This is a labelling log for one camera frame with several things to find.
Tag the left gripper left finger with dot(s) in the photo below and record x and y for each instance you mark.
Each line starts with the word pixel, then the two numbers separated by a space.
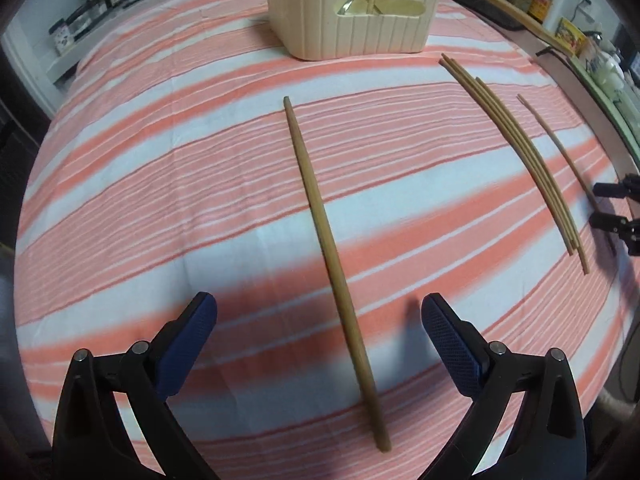
pixel 90 440

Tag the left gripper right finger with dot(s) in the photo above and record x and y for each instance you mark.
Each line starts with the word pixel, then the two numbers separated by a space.
pixel 547 440

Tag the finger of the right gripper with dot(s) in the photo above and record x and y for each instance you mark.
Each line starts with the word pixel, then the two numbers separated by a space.
pixel 627 230
pixel 628 187

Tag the short wooden chopstick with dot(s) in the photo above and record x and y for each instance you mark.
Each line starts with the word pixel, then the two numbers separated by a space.
pixel 558 144

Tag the white teapot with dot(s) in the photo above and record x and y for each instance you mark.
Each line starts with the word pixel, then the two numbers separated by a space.
pixel 605 71

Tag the yellow seasoning box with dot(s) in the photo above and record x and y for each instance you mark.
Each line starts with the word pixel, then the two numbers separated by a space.
pixel 570 35

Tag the wooden cutting board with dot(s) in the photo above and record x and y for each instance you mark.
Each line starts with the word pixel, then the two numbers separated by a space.
pixel 530 24

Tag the striped pink tablecloth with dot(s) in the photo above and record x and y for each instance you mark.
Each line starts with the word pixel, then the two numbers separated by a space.
pixel 169 170

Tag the cream plastic utensil holder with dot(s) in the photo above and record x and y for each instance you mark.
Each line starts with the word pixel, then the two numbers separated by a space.
pixel 319 30

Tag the white spice jar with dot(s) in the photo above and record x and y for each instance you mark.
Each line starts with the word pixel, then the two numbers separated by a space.
pixel 62 37

